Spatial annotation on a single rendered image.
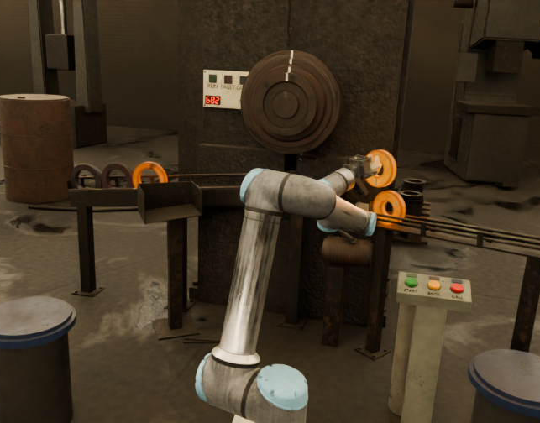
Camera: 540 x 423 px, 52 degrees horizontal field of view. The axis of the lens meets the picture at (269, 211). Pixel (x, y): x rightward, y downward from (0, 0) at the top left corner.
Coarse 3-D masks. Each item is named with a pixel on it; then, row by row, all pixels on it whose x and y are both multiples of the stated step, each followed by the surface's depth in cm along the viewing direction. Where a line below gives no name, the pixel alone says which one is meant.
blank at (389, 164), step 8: (376, 152) 228; (384, 152) 226; (384, 160) 226; (392, 160) 224; (384, 168) 226; (392, 168) 223; (376, 176) 230; (384, 176) 227; (392, 176) 225; (376, 184) 230; (384, 184) 227
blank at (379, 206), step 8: (384, 192) 240; (392, 192) 237; (376, 200) 244; (384, 200) 241; (392, 200) 237; (400, 200) 235; (376, 208) 244; (384, 208) 244; (400, 208) 235; (400, 216) 235; (384, 224) 243; (392, 224) 239
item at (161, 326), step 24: (144, 192) 261; (168, 192) 265; (192, 192) 267; (144, 216) 243; (168, 216) 253; (192, 216) 252; (168, 240) 261; (168, 264) 265; (168, 288) 269; (168, 312) 273; (168, 336) 265
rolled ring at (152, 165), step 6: (144, 162) 282; (150, 162) 282; (138, 168) 283; (144, 168) 282; (150, 168) 281; (156, 168) 281; (162, 168) 282; (138, 174) 284; (162, 174) 281; (138, 180) 285; (162, 180) 282
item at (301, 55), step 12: (264, 60) 252; (312, 60) 246; (252, 72) 254; (324, 72) 246; (336, 84) 247; (336, 96) 248; (336, 108) 249; (336, 120) 251; (252, 132) 262; (324, 132) 253; (264, 144) 262; (312, 144) 256
